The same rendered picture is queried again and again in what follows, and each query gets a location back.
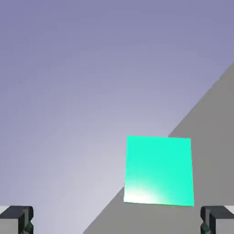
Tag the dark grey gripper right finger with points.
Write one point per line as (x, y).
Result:
(219, 220)

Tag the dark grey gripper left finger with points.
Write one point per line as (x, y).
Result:
(12, 219)

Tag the large turquoise box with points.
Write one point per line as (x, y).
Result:
(159, 170)

